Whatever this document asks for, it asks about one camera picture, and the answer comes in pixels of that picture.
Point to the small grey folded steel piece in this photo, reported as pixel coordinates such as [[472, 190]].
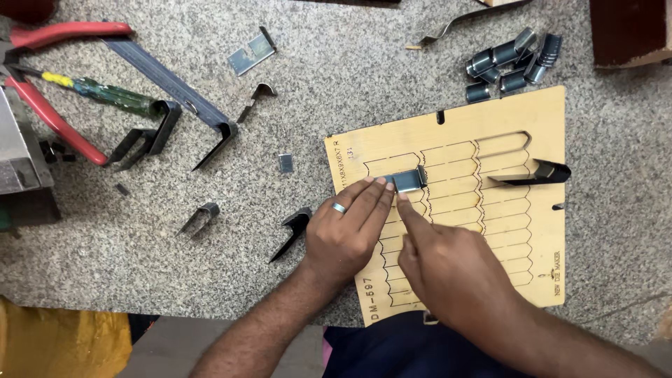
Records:
[[202, 216]]

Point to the tiny black metal chip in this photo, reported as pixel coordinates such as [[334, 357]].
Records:
[[122, 189]]

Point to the flat shiny steel piece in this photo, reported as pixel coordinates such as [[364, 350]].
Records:
[[251, 52]]

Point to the black angled steel blade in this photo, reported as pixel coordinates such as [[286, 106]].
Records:
[[296, 223]]

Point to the black u-shaped steel blade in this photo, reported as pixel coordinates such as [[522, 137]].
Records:
[[160, 126]]

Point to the shiny bent steel blade piece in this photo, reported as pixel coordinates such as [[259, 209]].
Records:
[[408, 180]]

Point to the black folded steel blade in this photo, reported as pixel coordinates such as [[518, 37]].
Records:
[[546, 172]]

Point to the wooden die board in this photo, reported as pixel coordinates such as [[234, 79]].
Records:
[[504, 126]]

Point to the dark red object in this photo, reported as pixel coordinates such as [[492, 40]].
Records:
[[26, 9]]

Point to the grey metal machine block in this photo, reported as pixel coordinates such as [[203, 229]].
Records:
[[21, 157]]

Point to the green and yellow screwdriver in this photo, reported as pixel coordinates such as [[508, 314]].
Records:
[[110, 96]]

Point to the long blue steel rule strip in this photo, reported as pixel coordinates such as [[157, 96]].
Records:
[[168, 84]]

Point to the person's left hand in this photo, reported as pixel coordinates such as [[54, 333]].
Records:
[[341, 236]]

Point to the small black metal scraps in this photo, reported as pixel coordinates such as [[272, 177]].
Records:
[[55, 151]]

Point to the dark brown wooden block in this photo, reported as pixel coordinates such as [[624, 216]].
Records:
[[630, 29]]

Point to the yellow cloth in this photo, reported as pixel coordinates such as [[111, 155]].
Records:
[[57, 341]]

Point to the pile of bent steel pieces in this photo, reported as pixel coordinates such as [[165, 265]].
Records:
[[506, 60]]

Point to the long bent metal strip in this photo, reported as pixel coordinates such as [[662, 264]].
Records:
[[462, 21]]

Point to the small curved steel piece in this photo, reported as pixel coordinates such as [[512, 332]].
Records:
[[257, 97]]

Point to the tiny square steel piece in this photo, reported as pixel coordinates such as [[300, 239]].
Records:
[[285, 163]]

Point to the person's dark blue clothing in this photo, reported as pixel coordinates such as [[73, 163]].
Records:
[[399, 351]]

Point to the person's right hand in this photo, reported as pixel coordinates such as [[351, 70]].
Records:
[[456, 273]]

